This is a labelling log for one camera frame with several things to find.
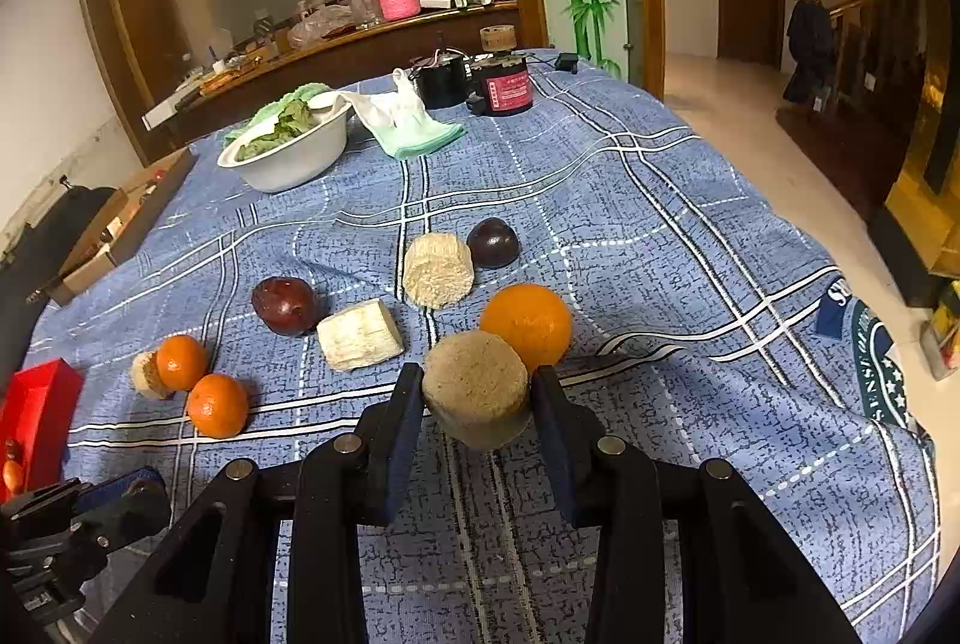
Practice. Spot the dark jar red label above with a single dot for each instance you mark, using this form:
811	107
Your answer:
499	85

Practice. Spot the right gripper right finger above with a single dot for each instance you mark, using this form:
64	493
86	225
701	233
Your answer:
743	578

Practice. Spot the white bowl with greens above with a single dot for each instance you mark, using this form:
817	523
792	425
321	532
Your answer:
270	166

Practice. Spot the black sofa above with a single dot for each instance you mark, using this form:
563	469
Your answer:
33	261

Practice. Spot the red tray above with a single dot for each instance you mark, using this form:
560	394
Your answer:
36	414

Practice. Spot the beige round cake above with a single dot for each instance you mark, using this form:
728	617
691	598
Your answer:
438	270
477	388
146	379

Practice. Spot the cardboard box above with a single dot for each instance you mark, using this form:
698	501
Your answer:
117	230

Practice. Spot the white green towel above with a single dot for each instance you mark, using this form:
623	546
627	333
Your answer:
398	120

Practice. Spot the wooden counter shelf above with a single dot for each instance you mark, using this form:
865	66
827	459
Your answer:
340	62

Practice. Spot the beige cake block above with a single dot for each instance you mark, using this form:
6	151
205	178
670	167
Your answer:
359	336

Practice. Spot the orange tangerine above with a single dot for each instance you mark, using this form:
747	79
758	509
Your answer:
218	406
181	361
531	319

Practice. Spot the dark round plum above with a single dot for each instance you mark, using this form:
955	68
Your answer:
493	244

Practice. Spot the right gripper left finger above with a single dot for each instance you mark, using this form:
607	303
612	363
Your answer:
212	577

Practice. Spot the blue plaid tablecloth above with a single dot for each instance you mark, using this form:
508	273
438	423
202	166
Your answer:
703	324

